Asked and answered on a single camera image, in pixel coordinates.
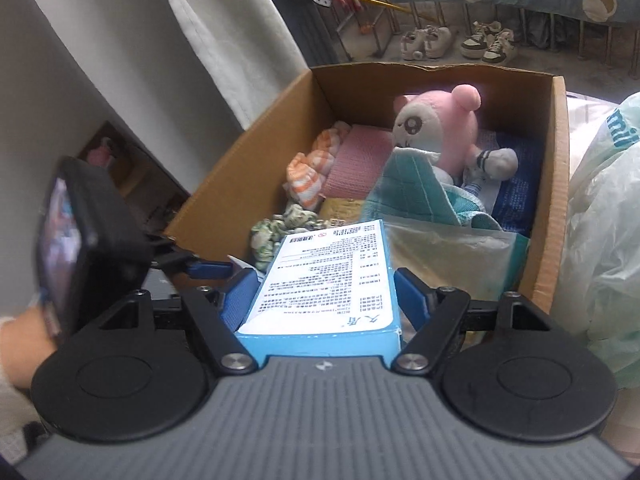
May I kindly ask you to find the green patterned scrunchie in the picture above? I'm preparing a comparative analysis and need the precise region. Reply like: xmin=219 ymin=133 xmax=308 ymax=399
xmin=250 ymin=208 xmax=326 ymax=271

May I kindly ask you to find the dark cabinet shelf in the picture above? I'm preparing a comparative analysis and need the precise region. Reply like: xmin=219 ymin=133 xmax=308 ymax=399
xmin=77 ymin=120 xmax=191 ymax=231

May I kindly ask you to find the black and white sneakers pair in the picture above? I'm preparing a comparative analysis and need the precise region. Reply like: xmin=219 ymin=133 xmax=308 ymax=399
xmin=460 ymin=21 xmax=502 ymax=58

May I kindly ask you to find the pink knitted cloth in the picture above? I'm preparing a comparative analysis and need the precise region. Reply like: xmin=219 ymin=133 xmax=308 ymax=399
xmin=320 ymin=125 xmax=396 ymax=201

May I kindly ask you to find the blue white tissue packet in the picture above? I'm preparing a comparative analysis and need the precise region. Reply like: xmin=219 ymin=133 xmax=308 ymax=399
xmin=462 ymin=130 xmax=546 ymax=236

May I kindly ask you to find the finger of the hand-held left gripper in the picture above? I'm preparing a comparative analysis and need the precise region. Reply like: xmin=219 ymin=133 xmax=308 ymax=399
xmin=187 ymin=257 xmax=236 ymax=281

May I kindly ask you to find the teal quilted towel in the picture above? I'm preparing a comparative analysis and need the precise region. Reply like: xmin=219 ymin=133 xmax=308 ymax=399
xmin=362 ymin=147 xmax=506 ymax=233

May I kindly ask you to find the person's left hand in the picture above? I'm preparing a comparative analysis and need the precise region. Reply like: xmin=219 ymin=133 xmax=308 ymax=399
xmin=0 ymin=305 xmax=58 ymax=390

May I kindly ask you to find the metal drying rack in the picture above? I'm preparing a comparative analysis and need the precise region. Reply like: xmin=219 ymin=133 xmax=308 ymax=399
xmin=332 ymin=0 xmax=401 ymax=61

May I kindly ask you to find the yellow stick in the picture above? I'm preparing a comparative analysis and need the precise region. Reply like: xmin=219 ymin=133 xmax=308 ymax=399
xmin=332 ymin=0 xmax=438 ymax=25

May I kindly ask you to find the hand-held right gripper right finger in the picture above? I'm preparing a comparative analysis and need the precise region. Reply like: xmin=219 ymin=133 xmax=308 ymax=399
xmin=392 ymin=267 xmax=568 ymax=376

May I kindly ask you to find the white curtain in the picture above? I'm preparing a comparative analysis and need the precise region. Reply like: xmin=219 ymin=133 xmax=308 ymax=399
xmin=150 ymin=0 xmax=311 ymax=131

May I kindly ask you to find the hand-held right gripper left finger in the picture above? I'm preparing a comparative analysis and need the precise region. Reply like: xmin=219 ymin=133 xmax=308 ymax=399
xmin=75 ymin=267 xmax=261 ymax=376

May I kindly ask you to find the pink white plush toy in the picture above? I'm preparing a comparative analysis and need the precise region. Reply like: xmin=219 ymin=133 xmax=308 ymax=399
xmin=392 ymin=84 xmax=520 ymax=186

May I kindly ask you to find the gold snack packet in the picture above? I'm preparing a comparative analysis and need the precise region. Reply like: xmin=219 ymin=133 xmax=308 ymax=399
xmin=317 ymin=196 xmax=371 ymax=228

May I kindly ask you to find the orange striped scrunchie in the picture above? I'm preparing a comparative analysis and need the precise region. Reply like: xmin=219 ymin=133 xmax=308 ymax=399
xmin=285 ymin=121 xmax=351 ymax=208

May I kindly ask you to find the soft wet wipes pack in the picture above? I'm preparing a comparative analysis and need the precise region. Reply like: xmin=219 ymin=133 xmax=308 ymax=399
xmin=382 ymin=220 xmax=531 ymax=311

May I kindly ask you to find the grey hanging cloth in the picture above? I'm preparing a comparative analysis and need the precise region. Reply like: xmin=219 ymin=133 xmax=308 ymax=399
xmin=272 ymin=0 xmax=341 ymax=66

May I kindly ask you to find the blue white carton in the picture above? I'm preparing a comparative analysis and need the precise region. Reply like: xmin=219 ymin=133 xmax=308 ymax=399
xmin=234 ymin=219 xmax=403 ymax=366

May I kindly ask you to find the brown white sneaker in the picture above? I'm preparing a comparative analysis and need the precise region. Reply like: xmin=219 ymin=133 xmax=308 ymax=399
xmin=482 ymin=29 xmax=518 ymax=65

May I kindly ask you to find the white green plastic bag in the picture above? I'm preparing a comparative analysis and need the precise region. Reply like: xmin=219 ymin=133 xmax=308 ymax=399
xmin=557 ymin=91 xmax=640 ymax=391

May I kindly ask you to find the brown cardboard box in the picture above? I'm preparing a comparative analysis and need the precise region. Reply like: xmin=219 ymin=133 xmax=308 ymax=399
xmin=165 ymin=62 xmax=571 ymax=311

